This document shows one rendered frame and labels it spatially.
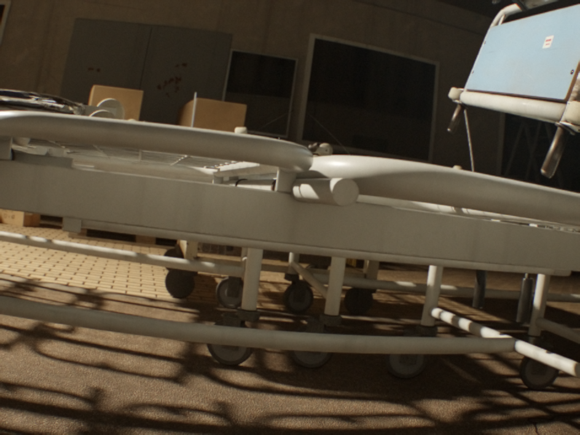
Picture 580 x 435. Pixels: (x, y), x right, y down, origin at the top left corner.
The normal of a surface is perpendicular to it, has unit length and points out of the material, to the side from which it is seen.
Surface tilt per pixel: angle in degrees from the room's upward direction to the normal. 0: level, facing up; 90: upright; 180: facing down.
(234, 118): 90
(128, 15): 90
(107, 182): 90
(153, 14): 90
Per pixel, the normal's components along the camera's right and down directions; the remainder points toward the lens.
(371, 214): 0.26, 0.05
